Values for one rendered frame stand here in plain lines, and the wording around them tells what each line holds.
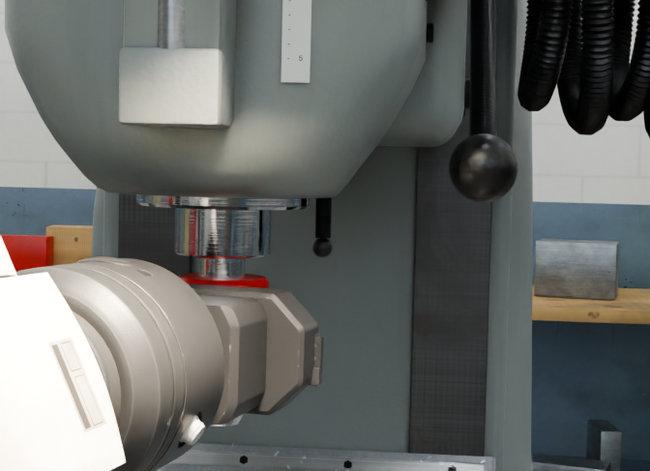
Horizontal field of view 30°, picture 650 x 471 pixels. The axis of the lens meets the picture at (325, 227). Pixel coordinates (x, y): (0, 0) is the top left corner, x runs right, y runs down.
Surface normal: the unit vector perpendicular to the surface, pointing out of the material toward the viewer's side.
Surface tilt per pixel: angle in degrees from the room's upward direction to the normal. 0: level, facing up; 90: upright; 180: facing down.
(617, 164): 90
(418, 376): 90
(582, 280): 90
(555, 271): 90
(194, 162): 111
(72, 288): 47
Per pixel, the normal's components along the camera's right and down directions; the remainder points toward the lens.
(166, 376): 0.96, -0.09
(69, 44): -0.37, 0.14
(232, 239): 0.31, 0.06
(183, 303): 0.75, -0.61
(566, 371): -0.09, 0.05
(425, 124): -0.09, 0.50
